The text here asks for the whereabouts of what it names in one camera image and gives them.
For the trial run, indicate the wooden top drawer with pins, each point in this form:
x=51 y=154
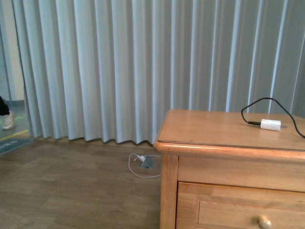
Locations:
x=203 y=206

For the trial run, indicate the round wooden drawer knob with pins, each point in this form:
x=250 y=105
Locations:
x=264 y=222

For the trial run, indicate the white plug on floor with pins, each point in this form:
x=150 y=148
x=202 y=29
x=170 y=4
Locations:
x=141 y=158

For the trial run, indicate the grey floor outlet box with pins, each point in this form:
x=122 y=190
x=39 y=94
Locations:
x=148 y=163

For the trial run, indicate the grey pleated curtain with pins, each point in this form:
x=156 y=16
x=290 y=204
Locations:
x=111 y=69

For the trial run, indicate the wooden nightstand cabinet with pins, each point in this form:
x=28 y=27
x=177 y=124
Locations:
x=219 y=148

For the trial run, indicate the white charger adapter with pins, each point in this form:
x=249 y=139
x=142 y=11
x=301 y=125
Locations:
x=273 y=125

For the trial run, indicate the person's white sneaker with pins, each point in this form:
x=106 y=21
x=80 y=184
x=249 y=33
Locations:
x=8 y=121

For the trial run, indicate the dark green floor sign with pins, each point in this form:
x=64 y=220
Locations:
x=10 y=144

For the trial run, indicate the person's black trouser leg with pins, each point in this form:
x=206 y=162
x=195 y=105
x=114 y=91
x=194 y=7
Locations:
x=4 y=109

